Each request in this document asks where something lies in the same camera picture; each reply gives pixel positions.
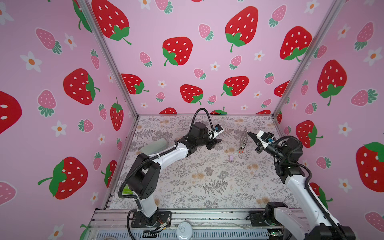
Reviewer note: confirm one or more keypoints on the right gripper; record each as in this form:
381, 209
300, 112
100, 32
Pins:
257, 139

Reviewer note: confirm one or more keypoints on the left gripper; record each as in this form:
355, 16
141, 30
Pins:
212, 143

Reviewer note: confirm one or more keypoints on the keyring with strap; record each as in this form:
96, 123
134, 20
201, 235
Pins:
243, 141

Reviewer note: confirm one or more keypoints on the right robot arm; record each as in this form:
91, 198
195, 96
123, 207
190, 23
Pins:
320, 224

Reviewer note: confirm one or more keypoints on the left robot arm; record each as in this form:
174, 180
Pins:
142, 179

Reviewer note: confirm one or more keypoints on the grey-green oblong object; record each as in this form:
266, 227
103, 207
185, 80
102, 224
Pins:
155, 147

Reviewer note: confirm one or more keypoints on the white round knob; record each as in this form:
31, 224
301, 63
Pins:
184, 231

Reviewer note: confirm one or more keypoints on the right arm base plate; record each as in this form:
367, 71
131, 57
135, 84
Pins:
258, 219

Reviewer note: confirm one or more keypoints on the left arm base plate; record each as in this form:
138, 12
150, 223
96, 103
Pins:
139, 220

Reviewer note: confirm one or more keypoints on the aluminium front rail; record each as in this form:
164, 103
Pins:
198, 218

